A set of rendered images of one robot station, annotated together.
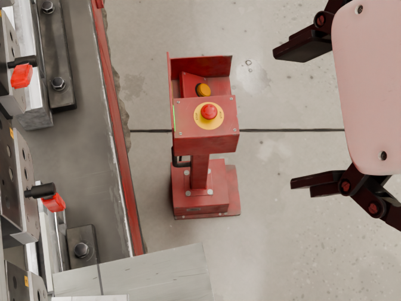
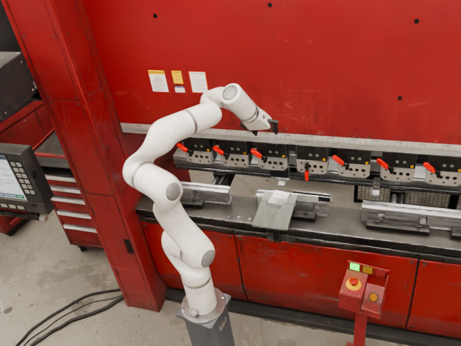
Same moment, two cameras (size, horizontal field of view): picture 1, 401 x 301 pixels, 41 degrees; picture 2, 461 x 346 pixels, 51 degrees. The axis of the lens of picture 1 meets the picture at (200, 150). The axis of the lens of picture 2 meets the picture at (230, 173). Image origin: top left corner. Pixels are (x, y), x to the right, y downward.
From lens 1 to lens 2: 1.94 m
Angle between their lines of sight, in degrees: 67
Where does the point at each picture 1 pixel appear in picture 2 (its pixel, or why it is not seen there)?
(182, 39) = not seen: outside the picture
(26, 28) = (400, 209)
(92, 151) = (344, 228)
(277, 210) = not seen: outside the picture
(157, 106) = not seen: outside the picture
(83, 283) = (289, 200)
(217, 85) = (376, 306)
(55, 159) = (346, 218)
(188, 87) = (375, 288)
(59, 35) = (403, 227)
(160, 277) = (281, 216)
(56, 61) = (389, 224)
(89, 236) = (309, 217)
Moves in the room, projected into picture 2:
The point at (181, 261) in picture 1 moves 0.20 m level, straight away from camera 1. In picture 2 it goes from (283, 222) to (322, 231)
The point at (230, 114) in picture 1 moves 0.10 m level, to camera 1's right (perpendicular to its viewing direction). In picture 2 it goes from (350, 292) to (342, 308)
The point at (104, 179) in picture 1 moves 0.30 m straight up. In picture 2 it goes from (331, 229) to (332, 185)
